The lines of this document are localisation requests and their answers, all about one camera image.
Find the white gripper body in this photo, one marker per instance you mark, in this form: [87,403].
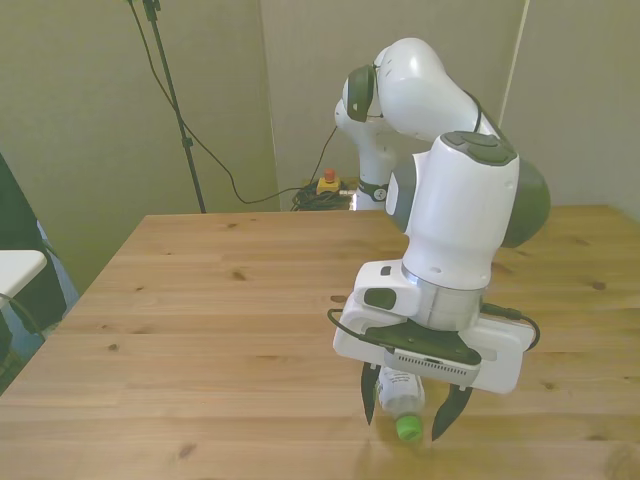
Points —
[500,360]

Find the yellow emergency stop button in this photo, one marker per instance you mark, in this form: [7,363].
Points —
[329,184]

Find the clear bottle with green cap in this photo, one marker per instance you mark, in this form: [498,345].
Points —
[400,395]

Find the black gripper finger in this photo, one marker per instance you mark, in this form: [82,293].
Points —
[369,395]
[450,410]

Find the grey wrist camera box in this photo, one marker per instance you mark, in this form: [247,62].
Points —
[430,367]

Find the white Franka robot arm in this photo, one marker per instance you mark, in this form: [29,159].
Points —
[450,225]

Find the black tripod stand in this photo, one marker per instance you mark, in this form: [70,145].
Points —
[172,100]

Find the white side table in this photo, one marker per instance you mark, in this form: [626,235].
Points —
[20,267]

